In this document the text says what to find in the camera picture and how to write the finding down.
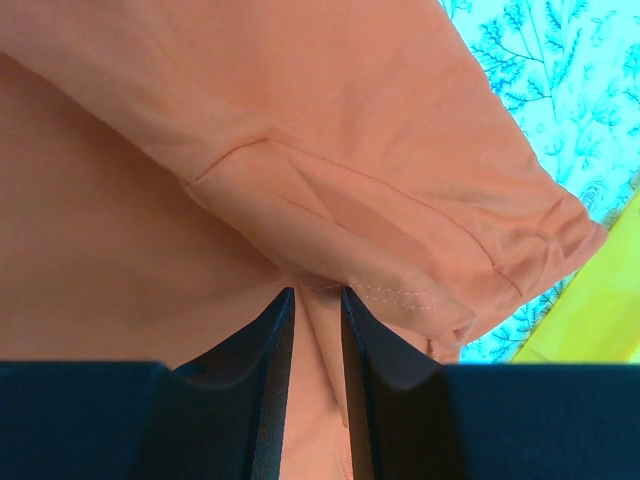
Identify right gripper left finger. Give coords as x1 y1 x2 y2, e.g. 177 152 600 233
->
1 288 295 479

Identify orange t-shirt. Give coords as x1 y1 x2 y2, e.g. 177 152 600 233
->
1 1 606 479

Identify yellow plastic bin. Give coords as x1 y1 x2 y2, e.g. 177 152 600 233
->
512 196 640 364

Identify floral patterned table mat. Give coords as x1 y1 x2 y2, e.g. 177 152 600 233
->
443 1 639 364

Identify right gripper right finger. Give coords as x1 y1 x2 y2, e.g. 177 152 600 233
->
341 288 639 480

